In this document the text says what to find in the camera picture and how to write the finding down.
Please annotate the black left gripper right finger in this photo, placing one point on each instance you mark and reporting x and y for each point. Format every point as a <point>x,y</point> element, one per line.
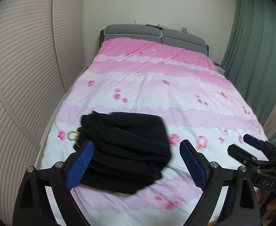
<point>240,206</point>

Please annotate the green curtain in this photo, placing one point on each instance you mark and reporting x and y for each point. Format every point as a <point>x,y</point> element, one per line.
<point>250,58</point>

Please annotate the pink floral bed quilt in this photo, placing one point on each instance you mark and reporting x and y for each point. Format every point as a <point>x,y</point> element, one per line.
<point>186,91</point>

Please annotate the white louvered wardrobe doors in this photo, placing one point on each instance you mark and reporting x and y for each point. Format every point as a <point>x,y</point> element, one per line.
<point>41,56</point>

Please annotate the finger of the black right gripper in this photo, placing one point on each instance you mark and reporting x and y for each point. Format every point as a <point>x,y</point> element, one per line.
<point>257,142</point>
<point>242,156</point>

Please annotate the black fleece pants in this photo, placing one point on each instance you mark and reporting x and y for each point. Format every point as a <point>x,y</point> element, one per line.
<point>130,150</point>

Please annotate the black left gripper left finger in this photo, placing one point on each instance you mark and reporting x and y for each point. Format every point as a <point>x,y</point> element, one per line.
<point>32,206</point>

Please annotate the grey padded headboard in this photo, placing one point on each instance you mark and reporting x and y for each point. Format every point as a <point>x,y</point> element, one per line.
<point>155,34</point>

